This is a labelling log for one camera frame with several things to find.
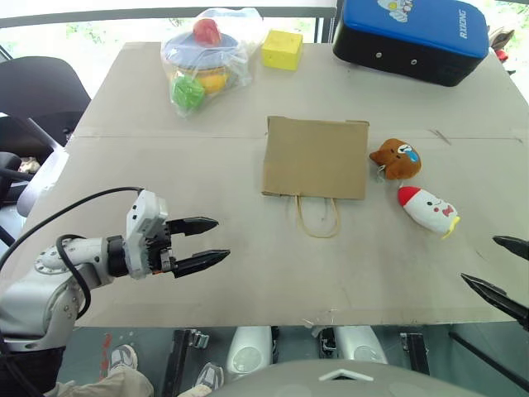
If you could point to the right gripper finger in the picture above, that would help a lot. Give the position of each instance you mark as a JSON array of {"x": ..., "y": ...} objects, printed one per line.
[
  {"x": 496, "y": 295},
  {"x": 514, "y": 246}
]

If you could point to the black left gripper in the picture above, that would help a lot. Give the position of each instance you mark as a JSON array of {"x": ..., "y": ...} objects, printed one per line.
[{"x": 158, "y": 252}]

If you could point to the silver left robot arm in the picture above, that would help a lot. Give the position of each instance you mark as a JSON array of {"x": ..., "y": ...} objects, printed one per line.
[{"x": 45, "y": 285}]

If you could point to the clear plastic bag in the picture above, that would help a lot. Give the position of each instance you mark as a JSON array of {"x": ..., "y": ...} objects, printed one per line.
[{"x": 244, "y": 54}]

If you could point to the black table brace rod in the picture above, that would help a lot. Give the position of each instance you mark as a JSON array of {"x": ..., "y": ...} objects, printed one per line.
[{"x": 487, "y": 360}]

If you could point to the white red rocket plush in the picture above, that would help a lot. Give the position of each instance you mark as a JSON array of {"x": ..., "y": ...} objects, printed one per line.
[{"x": 430, "y": 209}]

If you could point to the silver robot leg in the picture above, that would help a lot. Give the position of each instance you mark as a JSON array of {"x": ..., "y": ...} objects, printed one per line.
[
  {"x": 248, "y": 351},
  {"x": 361, "y": 345}
]

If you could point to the grey sneaker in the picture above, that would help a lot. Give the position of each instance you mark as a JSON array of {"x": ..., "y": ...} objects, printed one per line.
[
  {"x": 123, "y": 359},
  {"x": 210, "y": 375}
]

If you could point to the brown bear plush toy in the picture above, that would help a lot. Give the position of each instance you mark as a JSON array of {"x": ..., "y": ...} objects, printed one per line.
[{"x": 398, "y": 159}]

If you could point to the green plush cube toy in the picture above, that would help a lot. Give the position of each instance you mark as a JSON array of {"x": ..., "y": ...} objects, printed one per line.
[{"x": 187, "y": 92}]

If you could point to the orange yellow plush toy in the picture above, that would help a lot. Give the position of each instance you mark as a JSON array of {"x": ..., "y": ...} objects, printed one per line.
[{"x": 215, "y": 82}]

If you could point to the beige trouser leg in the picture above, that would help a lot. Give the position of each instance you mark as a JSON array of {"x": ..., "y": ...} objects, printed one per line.
[{"x": 107, "y": 384}]

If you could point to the silver robot torso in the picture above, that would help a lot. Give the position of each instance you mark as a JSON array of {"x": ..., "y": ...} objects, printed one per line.
[{"x": 330, "y": 380}]

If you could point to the blue-grey plush disc toy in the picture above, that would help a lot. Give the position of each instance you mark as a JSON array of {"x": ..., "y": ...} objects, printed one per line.
[{"x": 194, "y": 51}]

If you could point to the red and brown background object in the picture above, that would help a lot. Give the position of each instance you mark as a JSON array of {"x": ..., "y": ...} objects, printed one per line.
[{"x": 502, "y": 41}]

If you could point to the red plush fruit toy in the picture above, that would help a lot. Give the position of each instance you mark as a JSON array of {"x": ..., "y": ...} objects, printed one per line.
[{"x": 206, "y": 32}]

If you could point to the yellow cheese cube toy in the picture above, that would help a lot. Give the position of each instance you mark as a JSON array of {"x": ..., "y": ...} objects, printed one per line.
[{"x": 281, "y": 49}]

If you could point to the black office chair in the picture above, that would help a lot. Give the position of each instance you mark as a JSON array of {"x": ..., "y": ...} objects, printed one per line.
[{"x": 37, "y": 91}]

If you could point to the blue and black case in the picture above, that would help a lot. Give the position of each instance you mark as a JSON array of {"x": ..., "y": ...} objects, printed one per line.
[{"x": 409, "y": 33}]

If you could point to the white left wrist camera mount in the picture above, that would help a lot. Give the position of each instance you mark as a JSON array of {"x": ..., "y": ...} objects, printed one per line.
[{"x": 142, "y": 215}]

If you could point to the black table frame bracket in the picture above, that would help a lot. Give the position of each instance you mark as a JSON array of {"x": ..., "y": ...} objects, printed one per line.
[
  {"x": 416, "y": 351},
  {"x": 179, "y": 360}
]

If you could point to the grey chair frame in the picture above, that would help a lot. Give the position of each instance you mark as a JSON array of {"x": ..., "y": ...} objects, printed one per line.
[{"x": 41, "y": 173}]

